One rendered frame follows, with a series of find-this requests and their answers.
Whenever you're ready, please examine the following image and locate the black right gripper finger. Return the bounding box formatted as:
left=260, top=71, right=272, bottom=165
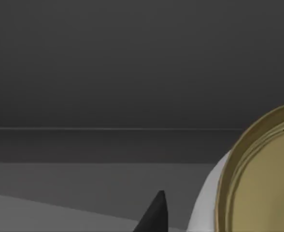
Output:
left=133, top=190, right=169, bottom=232

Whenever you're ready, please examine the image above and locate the white can with gold lid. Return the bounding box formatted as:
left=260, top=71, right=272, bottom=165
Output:
left=185, top=101, right=284, bottom=232

